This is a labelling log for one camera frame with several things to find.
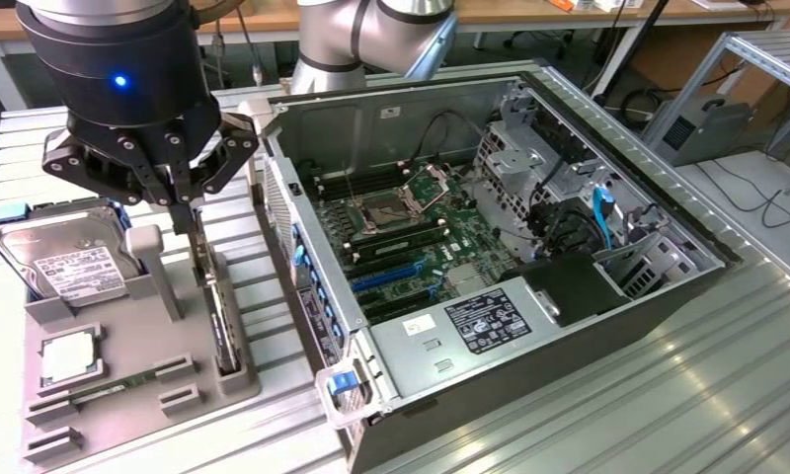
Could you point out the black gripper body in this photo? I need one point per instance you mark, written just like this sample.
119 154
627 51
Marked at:
119 49

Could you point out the NVIDIA graphics card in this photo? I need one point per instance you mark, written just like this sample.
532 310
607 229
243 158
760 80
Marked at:
227 336

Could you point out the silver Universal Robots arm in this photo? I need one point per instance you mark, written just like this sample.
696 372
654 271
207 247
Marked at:
330 39

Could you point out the blue disk caddy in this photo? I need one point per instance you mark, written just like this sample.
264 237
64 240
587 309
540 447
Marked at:
7 212

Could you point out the silver hard disk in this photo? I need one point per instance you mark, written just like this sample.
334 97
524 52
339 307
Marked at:
72 247

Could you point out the black RAM slot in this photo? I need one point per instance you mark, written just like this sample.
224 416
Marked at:
363 185
363 191
363 179

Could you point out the white case sticker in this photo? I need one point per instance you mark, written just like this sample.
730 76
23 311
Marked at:
390 112

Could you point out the CPU socket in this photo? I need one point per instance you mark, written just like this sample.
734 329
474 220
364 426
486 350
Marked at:
382 212

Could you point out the metal socket cover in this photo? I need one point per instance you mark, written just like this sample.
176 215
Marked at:
428 182

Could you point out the green RAM stick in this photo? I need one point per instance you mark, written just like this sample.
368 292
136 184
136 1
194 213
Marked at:
115 384
402 242

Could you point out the blue expansion slot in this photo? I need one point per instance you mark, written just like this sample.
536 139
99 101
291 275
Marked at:
386 278

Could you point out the grey parts rack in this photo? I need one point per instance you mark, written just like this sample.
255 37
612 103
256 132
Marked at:
132 345

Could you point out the long black expansion slot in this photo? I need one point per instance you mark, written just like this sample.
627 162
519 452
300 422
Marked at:
395 297
402 310

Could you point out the silver CPU chip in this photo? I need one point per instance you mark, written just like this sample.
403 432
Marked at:
72 358

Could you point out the metal disk bay cage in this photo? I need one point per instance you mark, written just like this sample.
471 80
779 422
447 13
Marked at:
520 173

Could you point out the silver chipset heatsink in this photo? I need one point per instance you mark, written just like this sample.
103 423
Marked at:
468 279

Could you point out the grey power supply unit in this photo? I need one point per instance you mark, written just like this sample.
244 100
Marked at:
408 355

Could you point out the blue case latch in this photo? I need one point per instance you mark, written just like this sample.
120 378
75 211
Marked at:
343 384

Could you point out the black office chair base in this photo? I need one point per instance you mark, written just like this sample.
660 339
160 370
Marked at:
534 37

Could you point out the wooden desk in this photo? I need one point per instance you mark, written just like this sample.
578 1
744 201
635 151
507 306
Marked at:
534 12

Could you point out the orange white small carton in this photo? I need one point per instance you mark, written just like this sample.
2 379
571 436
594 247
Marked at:
567 4

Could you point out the black slanted pole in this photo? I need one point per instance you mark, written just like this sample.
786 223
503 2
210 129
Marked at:
632 47

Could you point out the open grey PC case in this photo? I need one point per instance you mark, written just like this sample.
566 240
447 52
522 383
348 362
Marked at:
567 370

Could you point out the grey computer tower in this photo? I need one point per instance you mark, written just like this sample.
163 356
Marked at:
711 133

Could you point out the aluminium profile frame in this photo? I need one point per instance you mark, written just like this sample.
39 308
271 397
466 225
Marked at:
764 54

